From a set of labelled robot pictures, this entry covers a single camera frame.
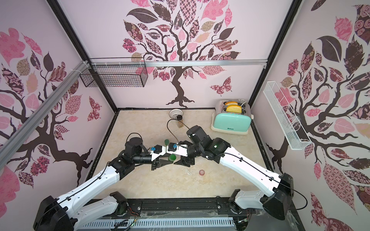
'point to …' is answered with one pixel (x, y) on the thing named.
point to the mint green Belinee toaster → (232, 122)
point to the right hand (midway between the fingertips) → (177, 156)
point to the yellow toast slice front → (235, 109)
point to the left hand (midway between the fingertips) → (170, 160)
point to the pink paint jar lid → (202, 172)
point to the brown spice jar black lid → (179, 123)
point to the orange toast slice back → (231, 103)
